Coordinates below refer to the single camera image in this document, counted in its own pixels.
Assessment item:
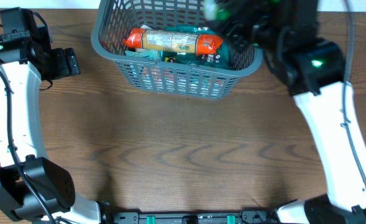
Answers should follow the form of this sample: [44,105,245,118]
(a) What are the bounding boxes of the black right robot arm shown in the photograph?
[203,0,366,223]

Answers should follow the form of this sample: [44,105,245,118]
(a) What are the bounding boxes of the grey plastic lattice basket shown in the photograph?
[91,0,263,100]

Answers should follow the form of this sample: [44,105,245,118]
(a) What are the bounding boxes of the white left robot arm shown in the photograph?
[0,7,108,223]

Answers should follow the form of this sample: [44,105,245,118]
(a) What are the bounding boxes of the green lid jar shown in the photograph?
[202,0,232,21]

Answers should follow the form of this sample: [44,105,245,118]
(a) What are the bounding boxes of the green Nescafe coffee bag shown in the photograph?
[162,25,233,70]

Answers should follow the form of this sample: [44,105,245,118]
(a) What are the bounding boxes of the orange pasta packet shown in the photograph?
[124,28,223,55]

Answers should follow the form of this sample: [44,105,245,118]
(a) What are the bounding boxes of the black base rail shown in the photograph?
[111,209,280,224]

